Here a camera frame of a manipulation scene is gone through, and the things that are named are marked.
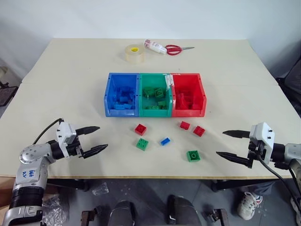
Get crumpled clear plastic sheet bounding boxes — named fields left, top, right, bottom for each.
left=41, top=194, right=69, bottom=226

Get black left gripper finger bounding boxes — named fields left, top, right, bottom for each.
left=75, top=126, right=101, bottom=136
left=82, top=144, right=109, bottom=159

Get red plastic bin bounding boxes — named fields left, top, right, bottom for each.
left=169, top=73, right=207, bottom=118

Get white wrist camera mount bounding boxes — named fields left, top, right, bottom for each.
left=249, top=122, right=276, bottom=164
left=55, top=121, right=77, bottom=159

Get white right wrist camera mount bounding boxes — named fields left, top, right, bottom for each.
left=249, top=122, right=276, bottom=164

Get clear plastic bag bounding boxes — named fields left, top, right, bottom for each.
left=91, top=182, right=110, bottom=196

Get clear packing tape roll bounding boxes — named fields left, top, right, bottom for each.
left=124, top=43, right=145, bottom=65

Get red handled scissors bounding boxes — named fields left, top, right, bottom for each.
left=165, top=44, right=196, bottom=57

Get white glue bottle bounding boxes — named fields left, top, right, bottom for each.
left=143, top=39, right=168, bottom=55

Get brown cardboard box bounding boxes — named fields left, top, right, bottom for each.
left=0, top=176, right=17, bottom=208

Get rusty metal foot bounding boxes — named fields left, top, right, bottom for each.
left=80, top=206, right=104, bottom=226
left=204, top=206, right=229, bottom=226

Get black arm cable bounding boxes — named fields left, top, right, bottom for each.
left=32, top=117, right=65, bottom=145
left=257, top=152, right=301, bottom=214

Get grey trouser leg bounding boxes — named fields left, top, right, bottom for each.
left=237, top=179, right=278, bottom=196

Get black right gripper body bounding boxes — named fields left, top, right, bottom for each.
left=247, top=137, right=267, bottom=163

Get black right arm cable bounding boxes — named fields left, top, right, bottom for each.
left=257, top=152, right=301, bottom=214

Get green plastic bin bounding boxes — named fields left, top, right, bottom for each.
left=138, top=73, right=174, bottom=118

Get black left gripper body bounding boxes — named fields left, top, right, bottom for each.
left=67, top=135, right=85, bottom=159

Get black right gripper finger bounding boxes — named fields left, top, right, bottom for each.
left=215, top=151, right=254, bottom=169
left=222, top=129, right=251, bottom=139

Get dark rounded shape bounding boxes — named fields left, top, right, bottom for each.
left=110, top=200, right=137, bottom=226
left=166, top=194, right=202, bottom=226

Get blue plastic bin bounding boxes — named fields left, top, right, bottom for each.
left=104, top=72, right=141, bottom=118

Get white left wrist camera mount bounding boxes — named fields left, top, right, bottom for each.
left=55, top=121, right=77, bottom=159

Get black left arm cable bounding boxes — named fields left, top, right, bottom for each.
left=32, top=117, right=65, bottom=145

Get white sneaker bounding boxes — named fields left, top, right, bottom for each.
left=237, top=191, right=264, bottom=221

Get black table frame bar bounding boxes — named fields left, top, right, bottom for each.
left=46, top=178, right=90, bottom=192
left=211, top=179, right=279, bottom=192

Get black mesh object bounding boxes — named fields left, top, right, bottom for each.
left=0, top=81, right=19, bottom=107

